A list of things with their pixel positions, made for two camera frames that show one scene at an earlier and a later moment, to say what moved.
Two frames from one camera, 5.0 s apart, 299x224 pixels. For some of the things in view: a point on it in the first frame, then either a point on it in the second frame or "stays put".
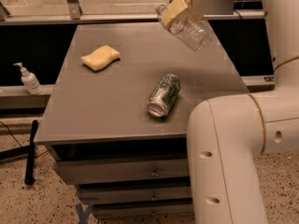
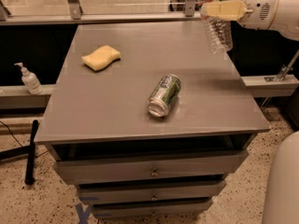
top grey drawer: [81, 172] stays put
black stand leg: [28, 151] stays put
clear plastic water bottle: [191, 30] -> [219, 32]
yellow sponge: [100, 58] stays put
